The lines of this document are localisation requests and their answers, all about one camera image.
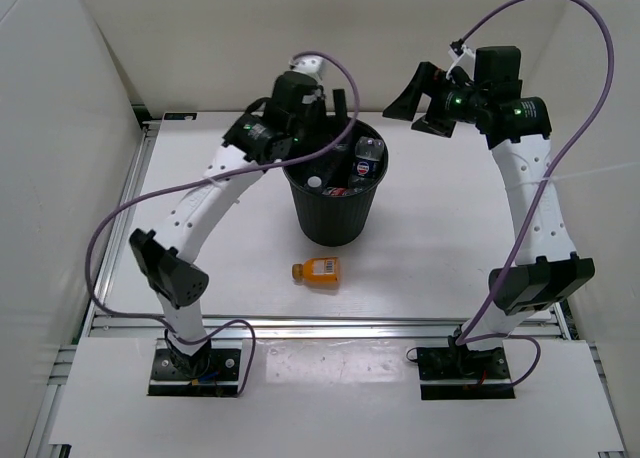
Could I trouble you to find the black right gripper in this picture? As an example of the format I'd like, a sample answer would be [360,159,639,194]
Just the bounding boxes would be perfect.
[382,63,488,138]

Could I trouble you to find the black label Pepsi bottle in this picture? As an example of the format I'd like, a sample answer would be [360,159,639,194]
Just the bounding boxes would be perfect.
[348,137,385,188]

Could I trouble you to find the red label plastic bottle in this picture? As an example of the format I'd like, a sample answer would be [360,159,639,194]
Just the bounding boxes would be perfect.
[321,187,359,197]

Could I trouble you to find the orange juice bottle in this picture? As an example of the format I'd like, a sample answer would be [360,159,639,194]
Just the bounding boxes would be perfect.
[291,257,341,291]

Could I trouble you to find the clear unlabelled plastic bottle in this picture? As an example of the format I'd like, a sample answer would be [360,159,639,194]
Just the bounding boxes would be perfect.
[310,146,348,186]

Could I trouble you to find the blue label Aquafina bottle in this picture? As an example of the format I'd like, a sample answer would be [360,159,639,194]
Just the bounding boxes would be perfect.
[306,176,323,191]

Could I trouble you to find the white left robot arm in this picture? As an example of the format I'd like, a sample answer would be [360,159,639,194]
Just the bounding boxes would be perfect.
[129,86,354,378]

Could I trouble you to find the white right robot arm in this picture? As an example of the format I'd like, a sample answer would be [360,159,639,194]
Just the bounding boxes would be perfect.
[383,62,595,378]

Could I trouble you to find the black ribbed waste bin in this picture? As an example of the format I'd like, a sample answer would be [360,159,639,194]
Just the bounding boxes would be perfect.
[284,143,389,247]

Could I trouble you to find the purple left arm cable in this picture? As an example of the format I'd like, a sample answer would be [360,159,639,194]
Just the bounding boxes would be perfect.
[85,51,362,397]

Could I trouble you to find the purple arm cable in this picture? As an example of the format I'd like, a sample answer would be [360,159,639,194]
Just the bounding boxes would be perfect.
[449,0,614,392]
[85,51,362,397]

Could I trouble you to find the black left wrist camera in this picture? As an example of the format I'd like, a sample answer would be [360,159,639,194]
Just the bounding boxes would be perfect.
[264,71,326,126]

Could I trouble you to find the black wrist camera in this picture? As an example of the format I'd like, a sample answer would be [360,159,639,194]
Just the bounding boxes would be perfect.
[264,71,326,126]
[474,46,521,84]

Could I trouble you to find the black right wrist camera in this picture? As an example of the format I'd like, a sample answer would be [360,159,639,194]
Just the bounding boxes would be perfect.
[474,46,521,84]

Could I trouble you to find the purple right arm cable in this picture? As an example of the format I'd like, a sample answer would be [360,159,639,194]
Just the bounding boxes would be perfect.
[449,0,614,392]

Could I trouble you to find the aluminium table edge rail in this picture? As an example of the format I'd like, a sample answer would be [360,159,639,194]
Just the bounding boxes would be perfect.
[81,312,569,339]

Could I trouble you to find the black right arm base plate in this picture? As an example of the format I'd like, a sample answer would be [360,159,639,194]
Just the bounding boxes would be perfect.
[405,345,515,401]

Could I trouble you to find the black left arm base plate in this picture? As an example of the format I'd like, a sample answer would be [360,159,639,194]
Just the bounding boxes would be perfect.
[147,348,241,398]

